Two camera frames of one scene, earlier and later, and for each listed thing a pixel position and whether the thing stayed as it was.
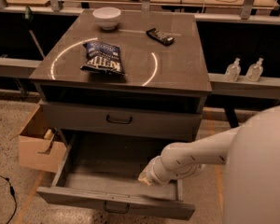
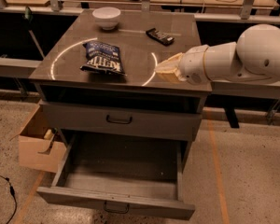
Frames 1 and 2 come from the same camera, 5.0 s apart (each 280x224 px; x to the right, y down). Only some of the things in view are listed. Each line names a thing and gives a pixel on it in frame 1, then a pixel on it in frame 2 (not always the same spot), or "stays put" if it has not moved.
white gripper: (154, 173) to (192, 64)
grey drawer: (101, 171) stays put
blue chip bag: (103, 57) stays put
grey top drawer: (119, 120) stays put
